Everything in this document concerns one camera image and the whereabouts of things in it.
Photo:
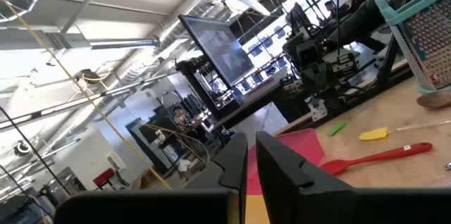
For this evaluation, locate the teal box grater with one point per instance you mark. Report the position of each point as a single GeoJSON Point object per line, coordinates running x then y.
{"type": "Point", "coordinates": [430, 41]}

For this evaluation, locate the red silicone spatula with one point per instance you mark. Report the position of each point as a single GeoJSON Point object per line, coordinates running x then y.
{"type": "Point", "coordinates": [380, 155]}

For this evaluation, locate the pink plastic bin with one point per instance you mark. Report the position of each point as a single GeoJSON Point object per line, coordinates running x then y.
{"type": "Point", "coordinates": [303, 146]}

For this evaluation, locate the yellow plastic bin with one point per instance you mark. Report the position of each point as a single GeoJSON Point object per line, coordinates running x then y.
{"type": "Point", "coordinates": [255, 211]}

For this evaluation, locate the wooden spoon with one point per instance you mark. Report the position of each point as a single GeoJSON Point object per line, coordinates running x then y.
{"type": "Point", "coordinates": [437, 100]}

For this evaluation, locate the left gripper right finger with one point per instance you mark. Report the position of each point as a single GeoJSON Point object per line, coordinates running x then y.
{"type": "Point", "coordinates": [299, 188]}

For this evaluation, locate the red chair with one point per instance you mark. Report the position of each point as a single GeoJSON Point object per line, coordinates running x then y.
{"type": "Point", "coordinates": [104, 177]}

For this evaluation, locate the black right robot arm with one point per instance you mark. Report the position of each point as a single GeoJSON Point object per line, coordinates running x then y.
{"type": "Point", "coordinates": [317, 72]}

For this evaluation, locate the black computer monitor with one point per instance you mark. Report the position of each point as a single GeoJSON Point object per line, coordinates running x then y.
{"type": "Point", "coordinates": [218, 48]}

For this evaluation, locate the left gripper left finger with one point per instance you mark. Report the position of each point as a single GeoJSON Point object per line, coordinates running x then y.
{"type": "Point", "coordinates": [225, 171]}

